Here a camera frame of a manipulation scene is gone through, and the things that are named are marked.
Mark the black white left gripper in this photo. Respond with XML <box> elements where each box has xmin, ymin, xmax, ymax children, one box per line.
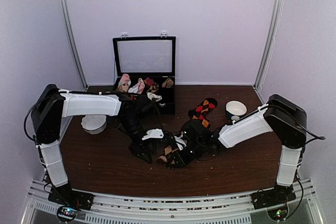
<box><xmin>119</xmin><ymin>117</ymin><xmax>158</xmax><ymax>164</ymax></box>

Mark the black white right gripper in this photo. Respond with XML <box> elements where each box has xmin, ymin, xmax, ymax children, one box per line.
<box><xmin>167</xmin><ymin>140</ymin><xmax>206</xmax><ymax>168</ymax></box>

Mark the beige brown argyle sock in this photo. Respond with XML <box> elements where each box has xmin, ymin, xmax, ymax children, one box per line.
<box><xmin>156</xmin><ymin>142</ymin><xmax>183</xmax><ymax>168</ymax></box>

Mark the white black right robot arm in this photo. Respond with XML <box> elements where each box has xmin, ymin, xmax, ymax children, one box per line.
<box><xmin>169</xmin><ymin>94</ymin><xmax>307</xmax><ymax>204</ymax></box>

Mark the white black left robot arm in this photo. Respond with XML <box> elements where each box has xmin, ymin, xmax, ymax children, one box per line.
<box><xmin>23</xmin><ymin>84</ymin><xmax>164</xmax><ymax>205</ymax></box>

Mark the red orange argyle sock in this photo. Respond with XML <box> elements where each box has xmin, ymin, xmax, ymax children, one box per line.
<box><xmin>188</xmin><ymin>98</ymin><xmax>218</xmax><ymax>128</ymax></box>

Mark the white fluted bowl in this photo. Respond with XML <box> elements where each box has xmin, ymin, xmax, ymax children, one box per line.
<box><xmin>81</xmin><ymin>115</ymin><xmax>107</xmax><ymax>135</ymax></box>

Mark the white sock in box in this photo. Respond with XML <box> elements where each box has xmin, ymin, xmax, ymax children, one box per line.
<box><xmin>147</xmin><ymin>92</ymin><xmax>162</xmax><ymax>102</ymax></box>

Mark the white pink sock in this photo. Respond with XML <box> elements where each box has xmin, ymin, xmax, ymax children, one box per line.
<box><xmin>128</xmin><ymin>78</ymin><xmax>145</xmax><ymax>94</ymax></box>

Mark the brown patterned rolled sock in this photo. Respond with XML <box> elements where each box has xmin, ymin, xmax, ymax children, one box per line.
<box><xmin>147</xmin><ymin>82</ymin><xmax>160</xmax><ymax>93</ymax></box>

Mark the dark red rolled sock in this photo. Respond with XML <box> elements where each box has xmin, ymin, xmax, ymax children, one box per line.
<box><xmin>144</xmin><ymin>77</ymin><xmax>155</xmax><ymax>87</ymax></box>

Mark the white bowl dark outside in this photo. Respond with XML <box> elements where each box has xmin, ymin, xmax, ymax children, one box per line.
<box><xmin>225</xmin><ymin>101</ymin><xmax>247</xmax><ymax>121</ymax></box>

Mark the pink rolled sock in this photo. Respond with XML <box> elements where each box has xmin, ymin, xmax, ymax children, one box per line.
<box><xmin>117</xmin><ymin>73</ymin><xmax>131</xmax><ymax>92</ymax></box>

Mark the tan rolled sock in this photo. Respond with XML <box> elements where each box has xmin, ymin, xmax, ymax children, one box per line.
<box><xmin>162</xmin><ymin>78</ymin><xmax>174</xmax><ymax>88</ymax></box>

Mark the black box with glass lid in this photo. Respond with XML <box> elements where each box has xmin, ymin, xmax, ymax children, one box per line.
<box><xmin>112</xmin><ymin>36</ymin><xmax>176</xmax><ymax>115</ymax></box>

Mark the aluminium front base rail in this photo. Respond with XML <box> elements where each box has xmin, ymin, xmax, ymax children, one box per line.
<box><xmin>20</xmin><ymin>178</ymin><xmax>323</xmax><ymax>224</ymax></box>

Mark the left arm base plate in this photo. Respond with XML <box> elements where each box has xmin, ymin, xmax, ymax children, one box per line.
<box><xmin>48</xmin><ymin>182</ymin><xmax>94</xmax><ymax>210</ymax></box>

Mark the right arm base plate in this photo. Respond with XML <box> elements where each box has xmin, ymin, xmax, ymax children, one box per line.
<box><xmin>251</xmin><ymin>185</ymin><xmax>297</xmax><ymax>209</ymax></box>

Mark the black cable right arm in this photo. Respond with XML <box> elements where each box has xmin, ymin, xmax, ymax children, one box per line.
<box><xmin>267</xmin><ymin>104</ymin><xmax>326</xmax><ymax>146</ymax></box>

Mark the aluminium frame post right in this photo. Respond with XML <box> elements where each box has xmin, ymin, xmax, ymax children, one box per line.
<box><xmin>254</xmin><ymin>0</ymin><xmax>285</xmax><ymax>93</ymax></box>

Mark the aluminium frame post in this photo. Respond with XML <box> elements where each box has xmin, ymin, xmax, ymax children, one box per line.
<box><xmin>60</xmin><ymin>0</ymin><xmax>88</xmax><ymax>89</ymax></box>
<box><xmin>254</xmin><ymin>0</ymin><xmax>285</xmax><ymax>93</ymax></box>

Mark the aluminium frame post left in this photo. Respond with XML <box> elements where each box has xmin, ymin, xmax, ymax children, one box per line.
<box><xmin>60</xmin><ymin>0</ymin><xmax>88</xmax><ymax>89</ymax></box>

